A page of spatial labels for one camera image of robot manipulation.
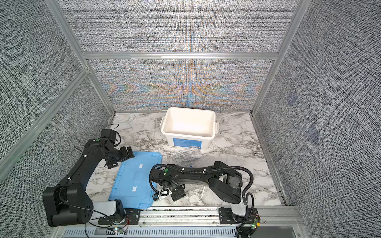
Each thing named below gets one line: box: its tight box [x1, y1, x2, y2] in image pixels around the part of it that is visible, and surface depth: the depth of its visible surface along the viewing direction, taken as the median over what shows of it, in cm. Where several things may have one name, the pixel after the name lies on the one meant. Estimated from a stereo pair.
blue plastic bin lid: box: [109, 150, 163, 209], surface depth 86 cm
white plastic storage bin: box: [159, 107, 220, 151], surface depth 99 cm
